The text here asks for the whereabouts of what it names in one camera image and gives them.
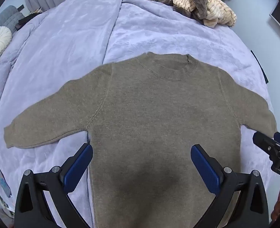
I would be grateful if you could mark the lavender fleece blanket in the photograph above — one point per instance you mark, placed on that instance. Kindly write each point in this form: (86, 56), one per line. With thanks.
(71, 40)

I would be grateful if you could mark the olive brown knit sweater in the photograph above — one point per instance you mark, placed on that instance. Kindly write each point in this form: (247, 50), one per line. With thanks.
(154, 114)

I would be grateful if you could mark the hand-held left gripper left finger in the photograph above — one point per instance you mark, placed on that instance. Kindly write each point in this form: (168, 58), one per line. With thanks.
(78, 166)

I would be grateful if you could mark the beige striped fuzzy garment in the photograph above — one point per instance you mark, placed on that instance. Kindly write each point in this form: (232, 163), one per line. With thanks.
(216, 7)

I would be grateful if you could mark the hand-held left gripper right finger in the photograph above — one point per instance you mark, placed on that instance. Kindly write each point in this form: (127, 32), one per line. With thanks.
(205, 168)

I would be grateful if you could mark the grey quilted chair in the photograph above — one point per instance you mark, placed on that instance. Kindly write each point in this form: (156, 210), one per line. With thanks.
(9, 14)

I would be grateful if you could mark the smartphone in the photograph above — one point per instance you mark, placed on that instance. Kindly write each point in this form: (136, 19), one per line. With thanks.
(2, 180)

